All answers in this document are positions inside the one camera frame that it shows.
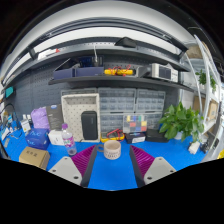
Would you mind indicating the small plant on rack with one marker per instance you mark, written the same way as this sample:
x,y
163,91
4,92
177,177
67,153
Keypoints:
x,y
203,79

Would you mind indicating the white metal rack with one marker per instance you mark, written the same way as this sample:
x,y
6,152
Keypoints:
x,y
199,57

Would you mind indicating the dark grey booklet box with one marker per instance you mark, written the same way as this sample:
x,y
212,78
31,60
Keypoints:
x,y
55,116

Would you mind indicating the white power adapter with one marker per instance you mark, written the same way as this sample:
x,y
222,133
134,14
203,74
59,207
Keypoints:
x,y
193,148

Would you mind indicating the black box with label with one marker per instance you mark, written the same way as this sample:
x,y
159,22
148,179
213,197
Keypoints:
x,y
135,137

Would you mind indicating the grey drawer organiser right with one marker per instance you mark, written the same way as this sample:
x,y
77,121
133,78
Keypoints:
x,y
151,104

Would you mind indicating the dark blue box on shelf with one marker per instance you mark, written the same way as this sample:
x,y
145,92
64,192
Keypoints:
x,y
82,67

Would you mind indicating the clear plastic water bottle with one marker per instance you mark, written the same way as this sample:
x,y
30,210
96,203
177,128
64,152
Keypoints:
x,y
68,140

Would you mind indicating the purple plastic bag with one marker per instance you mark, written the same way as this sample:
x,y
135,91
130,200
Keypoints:
x,y
39,118

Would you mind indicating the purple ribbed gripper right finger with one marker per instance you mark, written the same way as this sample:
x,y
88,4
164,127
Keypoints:
x,y
148,169

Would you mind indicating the yellow tool on shelf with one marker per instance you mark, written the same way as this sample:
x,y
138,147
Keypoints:
x,y
118,71

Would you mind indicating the grey drawer organiser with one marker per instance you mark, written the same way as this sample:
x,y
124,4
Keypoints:
x,y
151,104
114,102

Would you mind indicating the white patterned ceramic mug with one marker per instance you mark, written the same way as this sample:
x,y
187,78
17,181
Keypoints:
x,y
111,149

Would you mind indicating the brown cardboard box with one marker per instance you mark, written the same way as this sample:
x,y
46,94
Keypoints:
x,y
35,157

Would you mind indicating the green potted plant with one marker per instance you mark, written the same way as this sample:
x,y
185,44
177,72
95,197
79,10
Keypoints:
x,y
178,119

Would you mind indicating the small white box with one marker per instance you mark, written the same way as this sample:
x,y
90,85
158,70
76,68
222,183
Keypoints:
x,y
55,137

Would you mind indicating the blue tissue pack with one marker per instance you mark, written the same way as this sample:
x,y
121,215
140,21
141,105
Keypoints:
x,y
38,138

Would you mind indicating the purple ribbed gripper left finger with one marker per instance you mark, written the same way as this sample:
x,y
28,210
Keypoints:
x,y
76,169

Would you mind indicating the black flat case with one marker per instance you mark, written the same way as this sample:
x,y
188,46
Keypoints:
x,y
155,136

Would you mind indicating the clear box of coloured parts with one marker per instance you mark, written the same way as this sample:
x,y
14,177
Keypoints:
x,y
134,123

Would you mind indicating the grey drawer organiser left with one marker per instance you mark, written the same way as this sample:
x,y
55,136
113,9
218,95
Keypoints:
x,y
114,102

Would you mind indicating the black rectangular speaker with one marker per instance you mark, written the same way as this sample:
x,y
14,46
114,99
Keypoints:
x,y
89,125

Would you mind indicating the yellow multimeter with leads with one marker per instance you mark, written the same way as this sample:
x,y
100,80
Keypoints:
x,y
116,134

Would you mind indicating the grey oscilloscope instrument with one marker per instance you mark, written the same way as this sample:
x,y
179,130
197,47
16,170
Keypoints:
x,y
155,70

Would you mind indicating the white perforated tray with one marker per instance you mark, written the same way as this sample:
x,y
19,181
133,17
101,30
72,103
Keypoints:
x,y
73,106

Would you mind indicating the dark grey metal shelf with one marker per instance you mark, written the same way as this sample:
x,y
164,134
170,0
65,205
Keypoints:
x,y
117,82

